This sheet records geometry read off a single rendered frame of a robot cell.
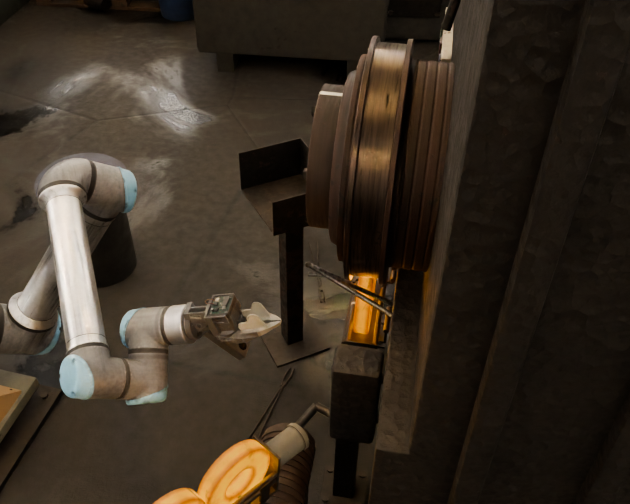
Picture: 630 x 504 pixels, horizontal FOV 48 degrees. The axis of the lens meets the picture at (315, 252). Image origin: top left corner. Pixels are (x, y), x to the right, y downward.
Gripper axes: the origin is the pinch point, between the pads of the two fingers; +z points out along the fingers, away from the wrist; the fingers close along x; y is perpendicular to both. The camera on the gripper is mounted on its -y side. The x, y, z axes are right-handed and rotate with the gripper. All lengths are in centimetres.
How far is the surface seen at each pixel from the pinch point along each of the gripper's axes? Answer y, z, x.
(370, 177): 39, 32, -6
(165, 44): -35, -148, 269
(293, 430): -7.8, 6.2, -22.1
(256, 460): -2.1, 2.9, -32.6
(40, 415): -45, -99, 11
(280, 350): -68, -35, 52
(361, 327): -7.3, 16.8, 4.2
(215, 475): 2.9, -1.5, -38.8
